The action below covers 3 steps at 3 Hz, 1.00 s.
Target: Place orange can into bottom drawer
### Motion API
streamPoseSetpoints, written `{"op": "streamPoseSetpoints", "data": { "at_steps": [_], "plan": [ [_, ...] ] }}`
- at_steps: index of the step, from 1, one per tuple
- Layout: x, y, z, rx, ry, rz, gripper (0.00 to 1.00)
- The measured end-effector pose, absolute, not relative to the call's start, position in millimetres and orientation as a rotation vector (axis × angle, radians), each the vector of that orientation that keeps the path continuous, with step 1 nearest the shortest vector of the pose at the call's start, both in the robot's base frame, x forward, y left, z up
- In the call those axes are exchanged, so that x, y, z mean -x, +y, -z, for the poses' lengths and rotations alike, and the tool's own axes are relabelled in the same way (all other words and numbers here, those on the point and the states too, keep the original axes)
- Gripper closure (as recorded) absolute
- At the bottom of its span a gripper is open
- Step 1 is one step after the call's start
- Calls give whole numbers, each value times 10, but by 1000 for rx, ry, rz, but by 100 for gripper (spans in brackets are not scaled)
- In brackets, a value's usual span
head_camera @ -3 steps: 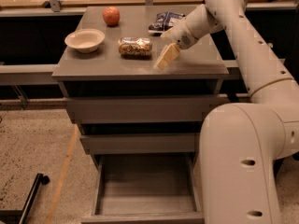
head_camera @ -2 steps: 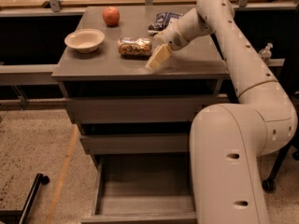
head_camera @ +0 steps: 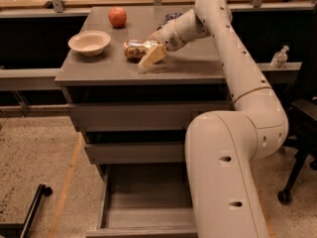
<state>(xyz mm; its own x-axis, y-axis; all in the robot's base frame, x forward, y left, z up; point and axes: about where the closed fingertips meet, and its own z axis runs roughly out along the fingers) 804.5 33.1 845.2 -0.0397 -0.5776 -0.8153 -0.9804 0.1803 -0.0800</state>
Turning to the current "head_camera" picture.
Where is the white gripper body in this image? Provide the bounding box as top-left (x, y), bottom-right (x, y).
top-left (149, 20), bottom-right (185, 52)

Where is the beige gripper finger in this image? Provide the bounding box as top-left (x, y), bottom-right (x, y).
top-left (138, 44), bottom-right (167, 69)

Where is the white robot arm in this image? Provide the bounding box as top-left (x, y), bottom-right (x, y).
top-left (139, 0), bottom-right (288, 238)

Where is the grey drawer cabinet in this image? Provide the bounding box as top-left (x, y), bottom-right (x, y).
top-left (55, 6), bottom-right (230, 154)

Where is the grey top drawer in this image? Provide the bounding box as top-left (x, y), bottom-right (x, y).
top-left (70, 101), bottom-right (230, 132)

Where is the grey middle drawer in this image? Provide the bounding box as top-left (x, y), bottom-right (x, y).
top-left (85, 142), bottom-right (184, 164)

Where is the grey open bottom drawer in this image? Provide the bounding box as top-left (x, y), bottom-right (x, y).
top-left (86, 163), bottom-right (198, 238)

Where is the blue snack bag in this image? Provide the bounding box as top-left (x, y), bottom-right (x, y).
top-left (157, 12), bottom-right (183, 30)

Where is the red apple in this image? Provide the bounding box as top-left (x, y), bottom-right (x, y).
top-left (108, 7), bottom-right (127, 28)

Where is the white bowl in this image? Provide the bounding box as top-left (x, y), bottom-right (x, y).
top-left (68, 31), bottom-right (111, 57)

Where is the clear sanitizer bottle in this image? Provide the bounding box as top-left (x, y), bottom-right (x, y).
top-left (269, 46), bottom-right (289, 69)

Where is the black office chair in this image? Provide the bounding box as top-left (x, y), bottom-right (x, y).
top-left (277, 9), bottom-right (317, 205)

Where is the black wheeled stand leg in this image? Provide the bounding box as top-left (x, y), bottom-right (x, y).
top-left (0, 183), bottom-right (53, 238)

